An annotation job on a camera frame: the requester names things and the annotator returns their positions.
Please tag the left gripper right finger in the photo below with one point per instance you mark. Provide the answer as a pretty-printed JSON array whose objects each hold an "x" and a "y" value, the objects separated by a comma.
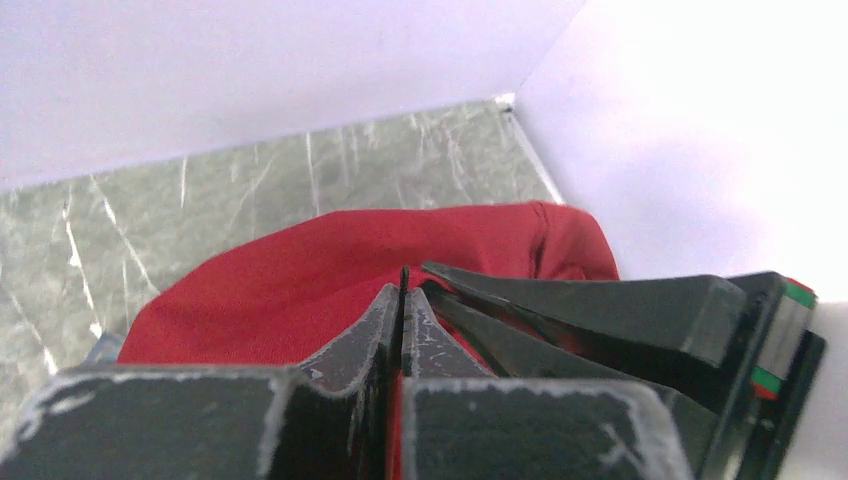
[{"x": 460, "y": 422}]

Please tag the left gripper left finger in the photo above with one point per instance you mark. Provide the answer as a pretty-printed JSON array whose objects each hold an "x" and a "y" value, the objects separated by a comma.
[{"x": 326, "y": 418}]

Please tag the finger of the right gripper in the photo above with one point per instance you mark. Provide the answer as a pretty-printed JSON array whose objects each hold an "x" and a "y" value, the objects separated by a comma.
[{"x": 514, "y": 350}]

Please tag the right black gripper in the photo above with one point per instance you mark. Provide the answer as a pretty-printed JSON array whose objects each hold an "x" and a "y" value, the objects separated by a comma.
[{"x": 692, "y": 320}]

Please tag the red student backpack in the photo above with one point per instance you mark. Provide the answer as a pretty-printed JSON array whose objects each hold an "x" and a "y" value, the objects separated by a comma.
[{"x": 280, "y": 298}]

